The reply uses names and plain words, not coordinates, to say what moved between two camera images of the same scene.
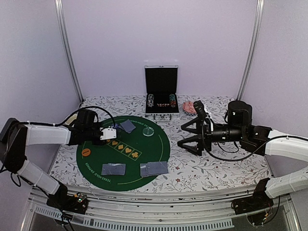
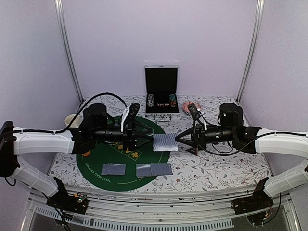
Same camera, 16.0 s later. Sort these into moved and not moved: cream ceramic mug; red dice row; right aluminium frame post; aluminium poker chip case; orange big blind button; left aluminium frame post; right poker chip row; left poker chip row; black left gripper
Moved: black left gripper
Not moved: cream ceramic mug; left aluminium frame post; aluminium poker chip case; right poker chip row; right aluminium frame post; orange big blind button; left poker chip row; red dice row
